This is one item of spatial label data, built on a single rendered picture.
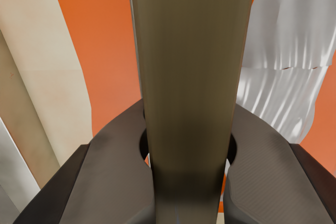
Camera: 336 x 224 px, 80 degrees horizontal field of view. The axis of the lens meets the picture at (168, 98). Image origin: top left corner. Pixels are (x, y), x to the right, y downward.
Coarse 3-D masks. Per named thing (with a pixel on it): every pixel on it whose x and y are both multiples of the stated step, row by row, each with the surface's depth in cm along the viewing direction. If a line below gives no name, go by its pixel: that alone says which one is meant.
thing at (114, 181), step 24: (120, 120) 10; (144, 120) 10; (96, 144) 8; (120, 144) 8; (144, 144) 9; (96, 168) 7; (120, 168) 7; (144, 168) 7; (72, 192) 6; (96, 192) 6; (120, 192) 6; (144, 192) 6; (72, 216) 6; (96, 216) 6; (120, 216) 6; (144, 216) 6
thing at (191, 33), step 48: (144, 0) 5; (192, 0) 5; (240, 0) 5; (144, 48) 5; (192, 48) 5; (240, 48) 5; (144, 96) 6; (192, 96) 6; (192, 144) 7; (192, 192) 8
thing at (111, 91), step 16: (96, 80) 17; (112, 80) 17; (128, 80) 17; (96, 96) 18; (112, 96) 18; (128, 96) 18; (320, 96) 17; (96, 112) 19; (112, 112) 19; (320, 112) 18; (96, 128) 20; (320, 128) 19; (304, 144) 20; (320, 144) 20; (144, 160) 22; (320, 160) 21; (224, 176) 23
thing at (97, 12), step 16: (64, 0) 14; (80, 0) 14; (96, 0) 14; (112, 0) 14; (128, 0) 14; (64, 16) 15; (80, 16) 15; (96, 16) 15; (112, 16) 15; (128, 16) 15; (80, 32) 15; (96, 32) 15; (112, 32) 15; (128, 32) 15; (80, 48) 16; (96, 48) 16; (112, 48) 16; (128, 48) 16; (80, 64) 17; (96, 64) 17; (112, 64) 17; (128, 64) 17
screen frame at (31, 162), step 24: (0, 48) 15; (0, 72) 15; (0, 96) 15; (24, 96) 18; (0, 120) 15; (24, 120) 18; (0, 144) 17; (24, 144) 18; (48, 144) 21; (0, 168) 18; (24, 168) 18; (48, 168) 21; (24, 192) 20
